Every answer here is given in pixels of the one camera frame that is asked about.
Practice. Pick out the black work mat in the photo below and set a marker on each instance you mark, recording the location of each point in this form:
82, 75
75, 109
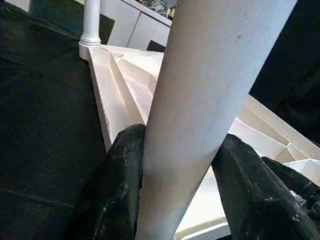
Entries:
37, 100

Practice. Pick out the dark clutter on cabinet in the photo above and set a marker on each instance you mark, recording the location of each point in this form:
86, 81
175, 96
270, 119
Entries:
160, 6

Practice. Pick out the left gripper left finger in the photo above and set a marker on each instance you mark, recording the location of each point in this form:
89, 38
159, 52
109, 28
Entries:
112, 195

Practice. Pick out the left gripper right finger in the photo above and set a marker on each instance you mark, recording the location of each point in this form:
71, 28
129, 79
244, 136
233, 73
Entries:
250, 200

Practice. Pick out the white plastic table leg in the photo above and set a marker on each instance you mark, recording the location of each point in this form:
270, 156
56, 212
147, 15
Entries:
200, 87
91, 20

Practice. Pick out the white plastic table top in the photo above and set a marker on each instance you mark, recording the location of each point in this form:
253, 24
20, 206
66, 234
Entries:
125, 75

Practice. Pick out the white sideboard cabinet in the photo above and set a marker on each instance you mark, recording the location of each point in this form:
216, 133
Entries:
130, 22

